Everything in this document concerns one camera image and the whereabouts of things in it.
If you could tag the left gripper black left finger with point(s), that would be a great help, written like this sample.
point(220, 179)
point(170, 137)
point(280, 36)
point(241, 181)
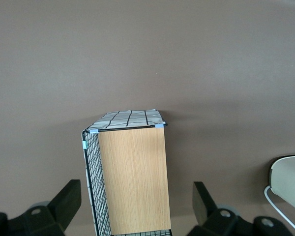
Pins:
point(66, 201)

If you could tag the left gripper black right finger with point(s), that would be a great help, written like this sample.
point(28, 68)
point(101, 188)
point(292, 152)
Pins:
point(202, 204)

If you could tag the cream white toaster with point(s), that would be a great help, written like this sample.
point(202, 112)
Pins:
point(290, 182)

